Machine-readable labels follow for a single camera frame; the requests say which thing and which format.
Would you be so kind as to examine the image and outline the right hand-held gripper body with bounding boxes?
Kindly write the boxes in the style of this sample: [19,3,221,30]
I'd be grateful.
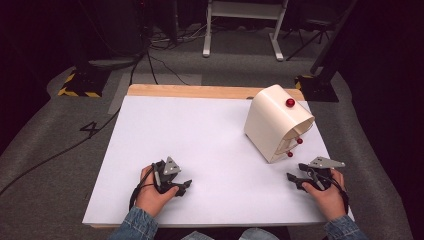
[297,156,347,192]

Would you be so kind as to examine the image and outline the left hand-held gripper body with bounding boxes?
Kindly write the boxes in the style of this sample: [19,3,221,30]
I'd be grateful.
[151,156,183,195]

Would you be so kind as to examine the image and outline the cream cabinet with red knobs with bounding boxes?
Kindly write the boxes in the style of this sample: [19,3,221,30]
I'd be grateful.
[243,83,316,165]

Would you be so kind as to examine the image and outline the person's right hand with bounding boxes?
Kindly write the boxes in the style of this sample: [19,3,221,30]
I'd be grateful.
[301,168,348,223]

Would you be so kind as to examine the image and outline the person's left hand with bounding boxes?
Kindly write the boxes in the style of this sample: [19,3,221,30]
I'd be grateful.
[134,164,180,218]

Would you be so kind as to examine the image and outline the white table cover sheet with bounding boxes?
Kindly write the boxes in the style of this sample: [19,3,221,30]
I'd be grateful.
[81,95,355,228]

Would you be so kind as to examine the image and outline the person's legs in jeans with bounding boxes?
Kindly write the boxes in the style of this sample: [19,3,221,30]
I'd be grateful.
[180,227,280,240]

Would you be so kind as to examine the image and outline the black yellow striped stand base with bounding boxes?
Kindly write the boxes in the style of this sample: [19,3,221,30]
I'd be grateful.
[57,64,112,99]

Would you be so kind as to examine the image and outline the black tripod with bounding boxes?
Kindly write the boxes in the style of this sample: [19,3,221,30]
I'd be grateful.
[284,16,336,62]

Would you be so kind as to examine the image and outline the right hand-held gripper black cable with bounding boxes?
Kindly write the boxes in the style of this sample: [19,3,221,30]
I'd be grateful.
[311,169,351,215]

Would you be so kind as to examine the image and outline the hand-held gripper black cable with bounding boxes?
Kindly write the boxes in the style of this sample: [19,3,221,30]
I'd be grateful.
[311,169,351,215]
[128,163,158,212]

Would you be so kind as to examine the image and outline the left hand-held gripper black cable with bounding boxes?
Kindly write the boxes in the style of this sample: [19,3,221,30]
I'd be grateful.
[128,163,158,212]

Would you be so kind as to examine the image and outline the black stand base with post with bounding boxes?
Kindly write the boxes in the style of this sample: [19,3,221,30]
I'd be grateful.
[294,0,359,103]

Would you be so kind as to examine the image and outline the thin black floor cable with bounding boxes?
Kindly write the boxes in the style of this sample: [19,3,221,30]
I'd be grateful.
[146,49,190,86]

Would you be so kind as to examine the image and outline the long black floor cable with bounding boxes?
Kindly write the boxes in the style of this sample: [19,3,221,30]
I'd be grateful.
[0,107,122,197]

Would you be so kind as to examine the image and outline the white metal table frame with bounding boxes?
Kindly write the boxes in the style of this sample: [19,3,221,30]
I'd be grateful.
[202,0,290,62]

